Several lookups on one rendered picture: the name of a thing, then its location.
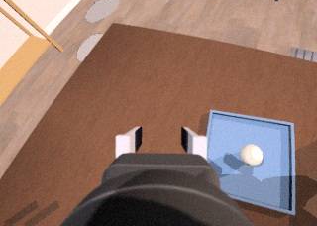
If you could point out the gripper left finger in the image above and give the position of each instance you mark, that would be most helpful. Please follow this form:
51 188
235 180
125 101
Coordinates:
129 142

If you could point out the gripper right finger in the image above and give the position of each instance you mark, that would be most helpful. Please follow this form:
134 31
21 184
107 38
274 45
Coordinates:
192 143

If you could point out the cream ball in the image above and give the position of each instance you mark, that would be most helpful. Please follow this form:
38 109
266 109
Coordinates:
251 155

